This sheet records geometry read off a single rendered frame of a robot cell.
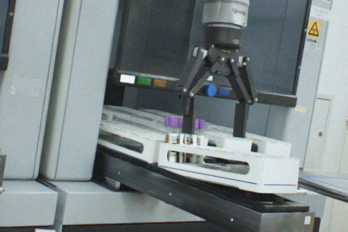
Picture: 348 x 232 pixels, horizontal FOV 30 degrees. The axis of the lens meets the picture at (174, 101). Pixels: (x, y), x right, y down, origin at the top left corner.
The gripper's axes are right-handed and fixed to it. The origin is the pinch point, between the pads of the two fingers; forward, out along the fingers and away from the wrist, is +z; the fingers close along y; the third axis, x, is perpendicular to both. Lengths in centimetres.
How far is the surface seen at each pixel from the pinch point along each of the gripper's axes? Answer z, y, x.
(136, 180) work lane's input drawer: 12.1, -6.8, 15.2
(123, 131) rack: 2.4, -5.0, 24.5
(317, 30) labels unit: -31, 59, 26
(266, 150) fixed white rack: 4.6, 41.0, 24.3
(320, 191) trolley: 11.2, 27.2, -5.6
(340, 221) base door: 48, 229, 138
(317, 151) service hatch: 9, 206, 141
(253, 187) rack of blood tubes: 9.2, -5.0, -16.8
